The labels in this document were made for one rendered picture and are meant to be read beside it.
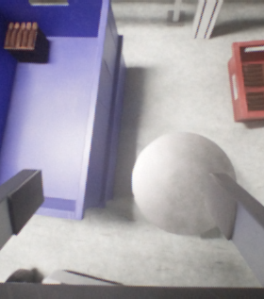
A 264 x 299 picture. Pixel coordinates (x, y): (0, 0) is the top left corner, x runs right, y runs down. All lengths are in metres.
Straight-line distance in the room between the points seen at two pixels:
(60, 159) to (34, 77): 0.32
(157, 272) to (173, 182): 0.43
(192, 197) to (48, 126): 0.52
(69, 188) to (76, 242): 0.32
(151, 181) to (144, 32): 0.73
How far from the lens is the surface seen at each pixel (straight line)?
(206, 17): 1.01
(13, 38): 0.86
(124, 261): 0.95
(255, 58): 1.10
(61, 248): 1.01
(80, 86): 0.78
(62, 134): 0.75
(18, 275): 0.98
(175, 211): 0.65
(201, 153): 0.66
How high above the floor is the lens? 0.89
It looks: 79 degrees down
